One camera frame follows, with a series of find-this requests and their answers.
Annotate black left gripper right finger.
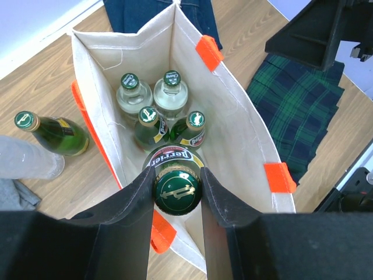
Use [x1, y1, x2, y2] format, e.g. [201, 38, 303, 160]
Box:
[201, 168, 372, 279]

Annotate green plaid folded cloth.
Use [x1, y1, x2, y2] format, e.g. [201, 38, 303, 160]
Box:
[247, 54, 344, 183]

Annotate beige canvas tote bag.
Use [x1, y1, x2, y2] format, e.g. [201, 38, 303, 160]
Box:
[66, 1, 297, 275]

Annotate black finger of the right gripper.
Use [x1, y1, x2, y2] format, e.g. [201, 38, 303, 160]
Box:
[265, 1, 372, 71]

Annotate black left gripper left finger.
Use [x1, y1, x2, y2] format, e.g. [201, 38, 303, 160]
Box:
[1, 167, 155, 279]

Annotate grey folded shorts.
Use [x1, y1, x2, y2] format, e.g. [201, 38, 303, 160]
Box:
[0, 178, 41, 211]

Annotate green glass bottle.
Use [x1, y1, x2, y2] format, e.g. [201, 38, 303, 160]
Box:
[143, 144, 205, 216]
[135, 106, 170, 151]
[116, 72, 153, 122]
[170, 111, 206, 149]
[14, 111, 89, 156]
[153, 70, 188, 120]

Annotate dark blue folded jeans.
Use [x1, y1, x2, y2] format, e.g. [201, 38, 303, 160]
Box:
[103, 0, 223, 50]

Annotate clear plastic water bottle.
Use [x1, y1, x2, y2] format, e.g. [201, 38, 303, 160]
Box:
[1, 135, 65, 180]

